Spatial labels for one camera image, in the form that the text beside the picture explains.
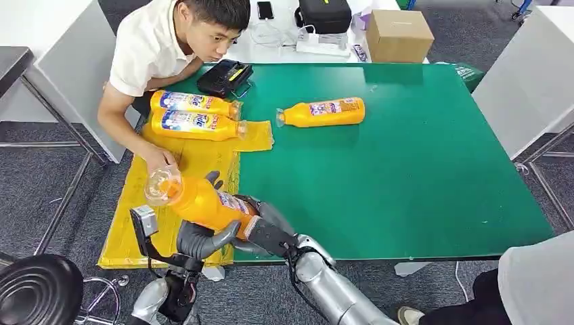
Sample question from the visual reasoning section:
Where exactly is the black round stool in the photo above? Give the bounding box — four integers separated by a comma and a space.
0, 253, 130, 325

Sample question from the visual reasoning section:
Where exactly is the brown cardboard box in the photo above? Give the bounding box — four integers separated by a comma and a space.
365, 9, 435, 64

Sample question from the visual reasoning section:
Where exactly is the black handheld device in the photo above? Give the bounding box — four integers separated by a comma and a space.
196, 59, 255, 99

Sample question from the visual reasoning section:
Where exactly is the dark steel table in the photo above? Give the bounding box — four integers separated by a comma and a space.
0, 45, 36, 100

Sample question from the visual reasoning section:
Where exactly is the metal desk frame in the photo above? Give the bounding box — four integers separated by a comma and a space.
514, 125, 574, 232
0, 74, 112, 256

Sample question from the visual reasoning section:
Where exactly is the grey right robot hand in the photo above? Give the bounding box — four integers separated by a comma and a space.
233, 194, 298, 238

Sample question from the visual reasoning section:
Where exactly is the person beside the table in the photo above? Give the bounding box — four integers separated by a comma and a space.
397, 231, 574, 325

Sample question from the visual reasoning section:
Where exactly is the person's right hand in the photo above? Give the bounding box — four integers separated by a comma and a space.
142, 146, 180, 173

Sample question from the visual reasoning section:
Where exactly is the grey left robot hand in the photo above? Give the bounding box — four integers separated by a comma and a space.
176, 170, 243, 262

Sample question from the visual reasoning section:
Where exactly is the white floor cable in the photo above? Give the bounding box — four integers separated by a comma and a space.
454, 261, 470, 302

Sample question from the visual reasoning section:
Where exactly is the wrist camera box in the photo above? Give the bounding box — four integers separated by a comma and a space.
243, 215, 301, 260
129, 204, 205, 273

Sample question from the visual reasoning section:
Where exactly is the blue metal stand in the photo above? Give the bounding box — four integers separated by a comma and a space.
511, 0, 537, 21

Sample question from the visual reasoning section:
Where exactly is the seated person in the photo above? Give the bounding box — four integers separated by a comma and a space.
97, 0, 252, 173

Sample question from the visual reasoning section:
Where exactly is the green table mat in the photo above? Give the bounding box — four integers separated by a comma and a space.
166, 62, 556, 263

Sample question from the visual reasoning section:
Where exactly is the yellow plastic sheet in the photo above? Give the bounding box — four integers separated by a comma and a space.
97, 100, 275, 270

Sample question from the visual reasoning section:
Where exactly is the orange bottle with clear cap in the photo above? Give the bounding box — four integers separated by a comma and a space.
150, 89, 243, 121
151, 108, 248, 142
275, 96, 366, 129
143, 165, 261, 241

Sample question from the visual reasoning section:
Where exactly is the white table foot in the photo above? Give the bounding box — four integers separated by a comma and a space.
202, 266, 227, 283
394, 261, 431, 278

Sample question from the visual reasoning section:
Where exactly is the white desk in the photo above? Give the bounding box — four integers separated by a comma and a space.
471, 5, 574, 160
0, 0, 141, 165

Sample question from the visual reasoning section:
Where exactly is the white charging cable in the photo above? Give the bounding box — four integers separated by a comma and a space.
248, 20, 288, 48

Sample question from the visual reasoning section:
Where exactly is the black carrying case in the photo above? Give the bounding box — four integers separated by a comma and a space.
294, 0, 353, 35

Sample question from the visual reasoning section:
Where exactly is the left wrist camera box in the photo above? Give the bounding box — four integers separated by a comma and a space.
129, 204, 205, 273

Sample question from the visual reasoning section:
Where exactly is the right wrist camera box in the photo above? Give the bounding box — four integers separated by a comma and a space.
243, 215, 301, 260

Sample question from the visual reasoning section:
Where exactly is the white power strip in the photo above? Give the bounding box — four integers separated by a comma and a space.
296, 33, 351, 58

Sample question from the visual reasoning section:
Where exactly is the purple and white pouch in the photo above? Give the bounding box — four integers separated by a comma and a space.
353, 11, 372, 31

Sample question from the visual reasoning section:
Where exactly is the green bin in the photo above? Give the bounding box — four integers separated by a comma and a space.
435, 61, 486, 93

